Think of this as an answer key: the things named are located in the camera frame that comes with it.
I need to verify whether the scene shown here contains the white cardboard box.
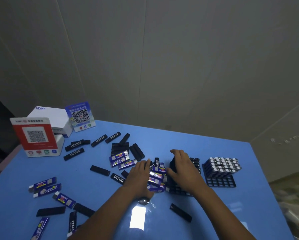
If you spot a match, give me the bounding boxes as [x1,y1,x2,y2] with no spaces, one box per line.
[27,106,74,138]

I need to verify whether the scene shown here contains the black grid tray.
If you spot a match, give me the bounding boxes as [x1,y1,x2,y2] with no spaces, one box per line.
[165,157,202,197]
[202,157,242,188]

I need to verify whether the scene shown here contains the person's right hand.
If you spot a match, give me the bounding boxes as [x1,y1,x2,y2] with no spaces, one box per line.
[167,149,208,197]

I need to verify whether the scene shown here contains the person's left hand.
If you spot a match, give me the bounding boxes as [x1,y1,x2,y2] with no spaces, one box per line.
[124,159,155,199]

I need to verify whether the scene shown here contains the crumpled clear plastic bags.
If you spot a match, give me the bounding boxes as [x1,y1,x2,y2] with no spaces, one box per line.
[274,187,299,240]

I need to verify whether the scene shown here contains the row of black lighters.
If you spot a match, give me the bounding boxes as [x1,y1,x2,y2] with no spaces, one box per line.
[169,157,202,175]

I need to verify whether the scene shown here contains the blue code sign stand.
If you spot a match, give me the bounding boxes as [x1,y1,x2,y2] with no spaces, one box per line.
[65,101,97,133]

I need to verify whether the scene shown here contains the person's right forearm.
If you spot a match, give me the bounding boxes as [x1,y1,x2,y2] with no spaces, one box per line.
[194,187,256,240]

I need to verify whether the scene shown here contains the pile of mixed lighters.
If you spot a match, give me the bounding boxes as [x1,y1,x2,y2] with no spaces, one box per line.
[29,132,169,240]

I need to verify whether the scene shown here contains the row of blue lighters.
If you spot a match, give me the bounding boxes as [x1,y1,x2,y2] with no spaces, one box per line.
[203,157,242,178]

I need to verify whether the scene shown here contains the person's left forearm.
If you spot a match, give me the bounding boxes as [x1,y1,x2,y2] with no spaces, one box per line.
[67,186,145,240]

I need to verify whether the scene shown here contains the black slim lighter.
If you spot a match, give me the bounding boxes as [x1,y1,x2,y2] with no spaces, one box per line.
[169,203,193,223]

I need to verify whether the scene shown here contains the red code sign stand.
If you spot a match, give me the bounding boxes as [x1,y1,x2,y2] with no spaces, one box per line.
[10,117,65,158]

